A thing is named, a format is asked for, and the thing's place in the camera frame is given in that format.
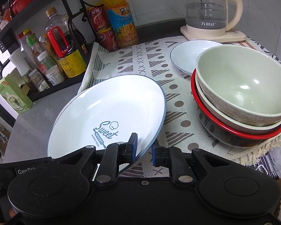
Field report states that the large white Sweet plate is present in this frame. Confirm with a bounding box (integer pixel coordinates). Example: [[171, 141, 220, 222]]
[[47, 75, 166, 160]]

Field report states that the small white Bakery plate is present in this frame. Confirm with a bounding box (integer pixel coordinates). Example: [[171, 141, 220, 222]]
[[170, 40, 222, 76]]

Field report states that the patterned cloth mat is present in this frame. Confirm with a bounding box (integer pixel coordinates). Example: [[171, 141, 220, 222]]
[[78, 36, 281, 178]]

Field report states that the red black bowl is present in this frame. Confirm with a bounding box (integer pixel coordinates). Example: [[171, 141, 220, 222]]
[[190, 71, 281, 148]]

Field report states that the speckled beige bowl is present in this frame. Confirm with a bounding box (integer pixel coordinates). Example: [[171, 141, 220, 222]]
[[194, 75, 281, 135]]

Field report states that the large soy sauce bottle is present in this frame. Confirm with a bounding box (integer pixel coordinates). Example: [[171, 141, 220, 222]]
[[45, 7, 87, 78]]

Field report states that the small glass shaker jar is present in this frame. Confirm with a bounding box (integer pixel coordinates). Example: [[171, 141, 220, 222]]
[[28, 69, 50, 92]]

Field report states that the green bowl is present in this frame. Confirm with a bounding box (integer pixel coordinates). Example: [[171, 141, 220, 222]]
[[196, 45, 281, 127]]

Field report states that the white cap powder bottle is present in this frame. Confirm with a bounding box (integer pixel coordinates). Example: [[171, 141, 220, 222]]
[[37, 51, 65, 86]]

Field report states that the green cardboard box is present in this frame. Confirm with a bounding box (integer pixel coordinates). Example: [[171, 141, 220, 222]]
[[0, 74, 33, 114]]

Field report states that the lower red drink can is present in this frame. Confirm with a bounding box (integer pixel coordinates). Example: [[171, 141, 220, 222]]
[[96, 26, 119, 52]]

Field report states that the red drink can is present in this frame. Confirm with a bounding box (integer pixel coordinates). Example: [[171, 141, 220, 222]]
[[96, 26, 119, 52], [87, 6, 110, 32]]

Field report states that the white top oil dispenser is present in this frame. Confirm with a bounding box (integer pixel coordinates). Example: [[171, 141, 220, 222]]
[[9, 49, 38, 94]]

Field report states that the black metal rack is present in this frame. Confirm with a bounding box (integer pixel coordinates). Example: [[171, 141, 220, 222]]
[[0, 0, 102, 103]]

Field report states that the red label sauce bottle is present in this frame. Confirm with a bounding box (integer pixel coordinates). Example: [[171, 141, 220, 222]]
[[23, 28, 46, 74]]

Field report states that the cream kettle base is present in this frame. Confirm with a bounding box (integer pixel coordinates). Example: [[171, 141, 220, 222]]
[[180, 25, 247, 44]]

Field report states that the orange juice bottle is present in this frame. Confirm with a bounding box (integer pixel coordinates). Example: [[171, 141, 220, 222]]
[[102, 0, 139, 48]]

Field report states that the glass electric kettle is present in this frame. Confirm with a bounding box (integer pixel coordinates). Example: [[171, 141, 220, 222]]
[[182, 0, 243, 38]]

